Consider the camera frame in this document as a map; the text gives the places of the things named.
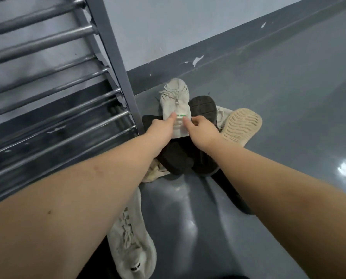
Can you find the white mesh sneaker black label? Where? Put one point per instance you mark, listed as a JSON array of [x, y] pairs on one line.
[[132, 235]]

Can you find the person's left hand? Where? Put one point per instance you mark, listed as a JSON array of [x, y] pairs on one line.
[[161, 130]]

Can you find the black sneaker orange marks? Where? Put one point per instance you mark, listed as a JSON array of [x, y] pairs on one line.
[[202, 106]]

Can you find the black white patterned sneaker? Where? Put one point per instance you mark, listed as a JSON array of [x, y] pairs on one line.
[[175, 156]]

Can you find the person's right forearm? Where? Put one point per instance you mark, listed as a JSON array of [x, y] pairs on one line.
[[277, 194]]

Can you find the person's right hand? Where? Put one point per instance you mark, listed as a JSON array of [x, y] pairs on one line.
[[202, 133]]

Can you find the grey metal shoe rack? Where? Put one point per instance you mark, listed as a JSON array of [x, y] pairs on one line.
[[111, 49]]

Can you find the person's left forearm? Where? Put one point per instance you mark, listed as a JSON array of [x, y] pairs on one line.
[[74, 200]]

